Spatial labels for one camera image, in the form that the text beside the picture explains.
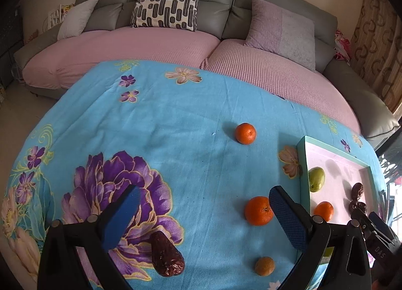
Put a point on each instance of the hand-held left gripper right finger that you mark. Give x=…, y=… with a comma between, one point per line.
x=287, y=217

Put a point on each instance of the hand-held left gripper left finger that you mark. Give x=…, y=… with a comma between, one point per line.
x=121, y=217

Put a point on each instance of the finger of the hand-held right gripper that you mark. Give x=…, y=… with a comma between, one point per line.
x=360, y=214
x=383, y=225

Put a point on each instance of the large wrinkled dark date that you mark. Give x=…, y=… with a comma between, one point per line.
x=356, y=205

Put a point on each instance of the large orange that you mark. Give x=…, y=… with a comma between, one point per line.
x=257, y=211

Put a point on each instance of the small orange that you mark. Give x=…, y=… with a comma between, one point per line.
x=323, y=210
x=246, y=133

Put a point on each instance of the shallow teal box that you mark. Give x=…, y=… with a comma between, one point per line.
x=340, y=177

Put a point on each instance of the brown longan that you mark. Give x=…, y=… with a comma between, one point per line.
x=264, y=266

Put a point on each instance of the long dark red date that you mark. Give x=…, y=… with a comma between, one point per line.
x=166, y=257

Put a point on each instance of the blue floral tablecloth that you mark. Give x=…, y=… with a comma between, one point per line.
x=157, y=126

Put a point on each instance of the pink seat cushion cover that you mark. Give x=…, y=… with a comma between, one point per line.
x=125, y=46
x=270, y=73

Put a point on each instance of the pink floral cloth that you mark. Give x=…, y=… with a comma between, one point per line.
x=342, y=46

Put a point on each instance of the beige patterned curtain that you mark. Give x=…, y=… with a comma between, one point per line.
x=377, y=41

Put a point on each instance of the purple and grey pillow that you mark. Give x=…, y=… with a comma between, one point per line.
x=279, y=34

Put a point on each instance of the plain grey pillow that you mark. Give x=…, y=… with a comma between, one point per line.
x=77, y=18

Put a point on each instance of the black and white patterned pillow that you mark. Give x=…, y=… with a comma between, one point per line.
x=169, y=4

